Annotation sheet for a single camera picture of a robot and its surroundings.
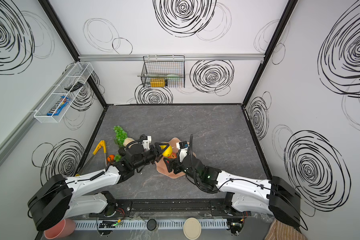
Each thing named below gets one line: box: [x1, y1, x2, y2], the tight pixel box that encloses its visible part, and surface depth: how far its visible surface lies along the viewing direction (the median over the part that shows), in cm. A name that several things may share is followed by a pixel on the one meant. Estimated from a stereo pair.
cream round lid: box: [183, 217, 202, 240], surface depth 65 cm
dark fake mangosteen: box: [114, 154, 122, 163], surface depth 88 cm
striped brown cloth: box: [264, 218, 308, 240], surface depth 68 cm
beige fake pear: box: [123, 137, 135, 147], surface depth 95 cm
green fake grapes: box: [113, 125, 128, 147], surface depth 99 cm
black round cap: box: [146, 218, 157, 231], surface depth 63 cm
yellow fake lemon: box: [160, 145, 173, 157], surface depth 76 cm
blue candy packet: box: [47, 96, 71, 116], surface depth 72 cm
